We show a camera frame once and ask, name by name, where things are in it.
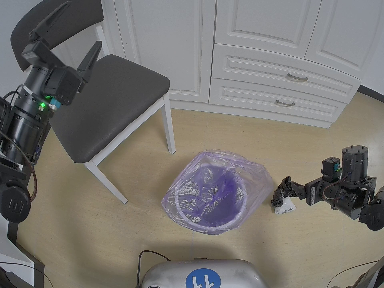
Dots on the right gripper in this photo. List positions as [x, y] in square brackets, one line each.
[312, 193]

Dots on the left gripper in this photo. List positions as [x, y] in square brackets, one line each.
[27, 130]

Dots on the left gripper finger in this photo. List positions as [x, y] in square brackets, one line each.
[48, 25]

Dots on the black plastic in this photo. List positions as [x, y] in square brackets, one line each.
[282, 190]

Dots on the purple plastic bag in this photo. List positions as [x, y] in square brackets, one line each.
[255, 184]

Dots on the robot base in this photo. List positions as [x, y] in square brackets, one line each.
[204, 274]

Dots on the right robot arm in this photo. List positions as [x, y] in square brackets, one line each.
[355, 163]

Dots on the white trash bin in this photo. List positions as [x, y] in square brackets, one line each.
[211, 227]

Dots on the clear printed wrapper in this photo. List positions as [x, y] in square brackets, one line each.
[286, 207]

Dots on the grey padded white chair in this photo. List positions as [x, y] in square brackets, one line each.
[120, 100]

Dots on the white wardrobe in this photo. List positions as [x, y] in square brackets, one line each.
[255, 25]

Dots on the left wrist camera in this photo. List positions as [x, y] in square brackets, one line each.
[63, 84]

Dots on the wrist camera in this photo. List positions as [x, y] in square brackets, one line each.
[63, 84]
[330, 168]

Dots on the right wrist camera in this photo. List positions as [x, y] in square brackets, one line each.
[330, 168]

